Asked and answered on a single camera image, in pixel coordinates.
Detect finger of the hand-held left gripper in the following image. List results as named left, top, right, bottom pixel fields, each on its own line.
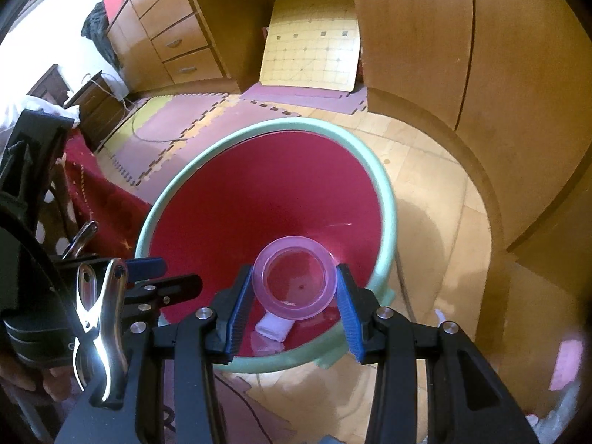
left=106, top=256, right=167, bottom=285
left=125, top=274, right=204, bottom=334

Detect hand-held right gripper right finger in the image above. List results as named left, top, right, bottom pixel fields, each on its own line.
left=337, top=263, right=539, bottom=444

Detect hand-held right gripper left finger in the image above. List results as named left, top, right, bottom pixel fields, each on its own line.
left=55, top=263, right=255, bottom=444

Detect pink transparent plastic cup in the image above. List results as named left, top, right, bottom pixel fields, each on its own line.
left=252, top=236, right=337, bottom=321

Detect red basin with green rim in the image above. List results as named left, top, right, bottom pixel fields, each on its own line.
left=134, top=118, right=398, bottom=373

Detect person's left hand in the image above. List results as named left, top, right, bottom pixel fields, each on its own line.
left=0, top=354, right=85, bottom=402

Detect white folded tissue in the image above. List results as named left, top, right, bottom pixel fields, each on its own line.
left=255, top=312, right=292, bottom=342

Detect silver spring clip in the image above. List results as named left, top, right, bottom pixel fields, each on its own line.
left=60, top=219, right=100, bottom=260
left=74, top=259, right=130, bottom=403

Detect red blanket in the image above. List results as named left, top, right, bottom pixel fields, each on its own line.
left=60, top=132, right=155, bottom=260

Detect brown polka dot blanket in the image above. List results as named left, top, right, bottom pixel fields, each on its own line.
left=34, top=166, right=79, bottom=260

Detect foam puzzle floor mat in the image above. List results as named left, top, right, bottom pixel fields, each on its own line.
left=99, top=81, right=368, bottom=190

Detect dark wooden nightstand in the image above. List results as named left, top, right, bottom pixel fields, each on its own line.
left=65, top=70, right=132, bottom=151

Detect white pillow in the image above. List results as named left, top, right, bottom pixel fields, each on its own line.
left=0, top=95, right=81, bottom=149

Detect dark wooden headboard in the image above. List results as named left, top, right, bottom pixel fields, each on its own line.
left=27, top=64, right=70, bottom=102

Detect pink white plastic bag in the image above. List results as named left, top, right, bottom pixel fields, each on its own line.
left=548, top=339, right=584, bottom=391

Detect wooden desk with drawers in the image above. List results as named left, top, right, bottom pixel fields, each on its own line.
left=104, top=0, right=357, bottom=95

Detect dark hanging clothes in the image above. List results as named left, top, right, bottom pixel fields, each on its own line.
left=81, top=2, right=123, bottom=70

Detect red cloth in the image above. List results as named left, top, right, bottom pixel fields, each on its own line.
left=102, top=0, right=135, bottom=21

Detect yellow chess board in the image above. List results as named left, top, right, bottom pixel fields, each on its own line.
left=259, top=0, right=362, bottom=93

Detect wooden wardrobe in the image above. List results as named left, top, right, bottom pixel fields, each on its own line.
left=347, top=0, right=592, bottom=287

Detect white cable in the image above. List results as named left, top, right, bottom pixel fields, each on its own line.
left=83, top=71, right=190, bottom=144

